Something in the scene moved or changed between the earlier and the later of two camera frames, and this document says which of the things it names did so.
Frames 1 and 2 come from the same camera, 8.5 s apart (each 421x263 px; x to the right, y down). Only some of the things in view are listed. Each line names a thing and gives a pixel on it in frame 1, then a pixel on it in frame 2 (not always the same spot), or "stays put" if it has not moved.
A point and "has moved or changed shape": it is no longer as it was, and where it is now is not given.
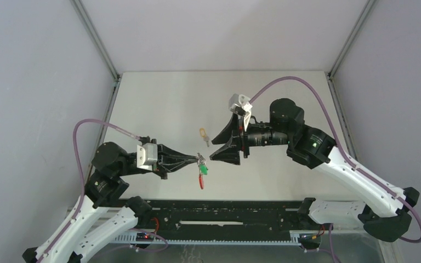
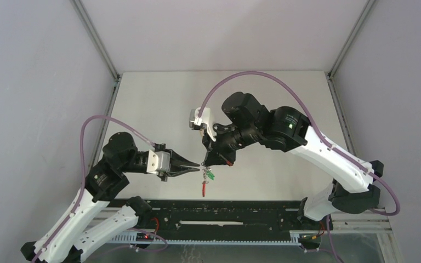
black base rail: [230, 217] stays put
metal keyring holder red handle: [201, 160] → [204, 190]
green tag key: [203, 169] has moved or changed shape
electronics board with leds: [143, 237] stays put
